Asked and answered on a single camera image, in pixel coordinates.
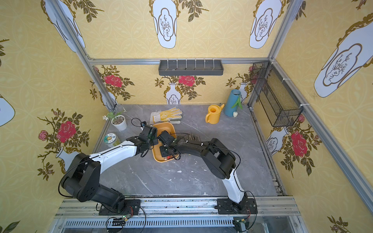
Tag yellow plastic storage box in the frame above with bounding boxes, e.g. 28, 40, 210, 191
152, 122, 180, 163

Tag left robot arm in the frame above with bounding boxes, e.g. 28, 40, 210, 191
59, 125, 158, 214

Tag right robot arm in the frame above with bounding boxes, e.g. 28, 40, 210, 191
157, 131, 245, 204

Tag yellow white work glove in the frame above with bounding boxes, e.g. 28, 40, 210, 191
149, 107, 183, 124

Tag white potted succulent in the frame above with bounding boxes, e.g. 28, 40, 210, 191
103, 111, 127, 131

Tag green tape roll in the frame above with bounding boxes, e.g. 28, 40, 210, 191
103, 133, 121, 148

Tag yellow watering can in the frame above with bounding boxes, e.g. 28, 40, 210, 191
205, 104, 225, 124

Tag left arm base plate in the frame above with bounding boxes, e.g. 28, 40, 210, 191
99, 199, 141, 216

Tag grey wall shelf rack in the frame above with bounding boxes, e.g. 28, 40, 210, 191
158, 59, 224, 76

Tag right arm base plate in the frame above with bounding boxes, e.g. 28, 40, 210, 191
214, 197, 257, 215

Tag black wire mesh basket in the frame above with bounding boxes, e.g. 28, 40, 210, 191
250, 61, 303, 127

